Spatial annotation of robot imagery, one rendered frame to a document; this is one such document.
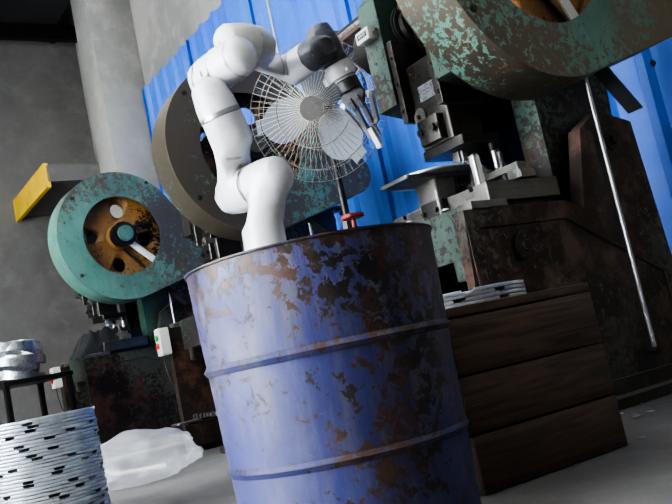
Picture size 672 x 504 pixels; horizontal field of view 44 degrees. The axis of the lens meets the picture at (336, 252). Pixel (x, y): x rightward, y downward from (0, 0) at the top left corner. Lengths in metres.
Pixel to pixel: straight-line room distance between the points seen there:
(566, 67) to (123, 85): 5.91
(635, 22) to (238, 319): 1.84
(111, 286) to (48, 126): 4.32
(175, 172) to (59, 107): 5.88
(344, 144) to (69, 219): 2.34
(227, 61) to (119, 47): 5.88
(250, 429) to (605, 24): 1.77
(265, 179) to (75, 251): 3.25
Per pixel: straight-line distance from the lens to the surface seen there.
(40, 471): 2.30
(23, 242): 8.93
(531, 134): 2.72
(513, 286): 1.77
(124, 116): 7.78
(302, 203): 3.87
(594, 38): 2.56
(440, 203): 2.52
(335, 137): 3.41
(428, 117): 2.64
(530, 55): 2.33
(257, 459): 1.26
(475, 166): 2.45
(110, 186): 5.43
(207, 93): 2.15
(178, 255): 5.48
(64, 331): 8.85
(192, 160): 3.70
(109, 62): 7.94
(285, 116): 3.40
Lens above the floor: 0.30
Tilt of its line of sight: 7 degrees up
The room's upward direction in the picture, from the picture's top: 12 degrees counter-clockwise
